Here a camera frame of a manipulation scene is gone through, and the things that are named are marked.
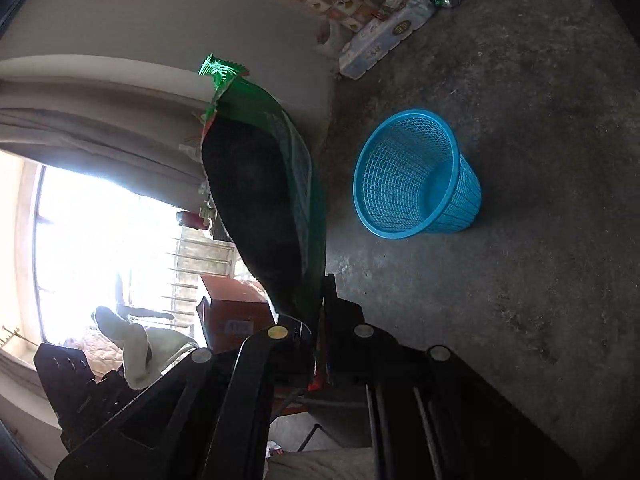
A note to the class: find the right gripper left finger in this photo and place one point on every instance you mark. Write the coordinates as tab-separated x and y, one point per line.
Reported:
207	418

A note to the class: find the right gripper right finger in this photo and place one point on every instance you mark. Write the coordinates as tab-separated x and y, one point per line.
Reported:
431	415

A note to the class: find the green snack wrapper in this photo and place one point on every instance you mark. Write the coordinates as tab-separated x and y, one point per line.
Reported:
262	181

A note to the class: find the white cloth pile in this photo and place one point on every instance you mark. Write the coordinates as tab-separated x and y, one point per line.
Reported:
147	352

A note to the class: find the red cardboard box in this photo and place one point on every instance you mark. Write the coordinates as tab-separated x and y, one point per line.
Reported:
230	311

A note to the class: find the blue plastic waste basket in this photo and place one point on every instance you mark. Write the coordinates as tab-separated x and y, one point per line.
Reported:
411	178

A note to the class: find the white tissue roll pack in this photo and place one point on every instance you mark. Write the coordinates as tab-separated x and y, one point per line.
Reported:
376	39

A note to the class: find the green soda can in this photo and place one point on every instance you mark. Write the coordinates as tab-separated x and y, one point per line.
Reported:
446	4

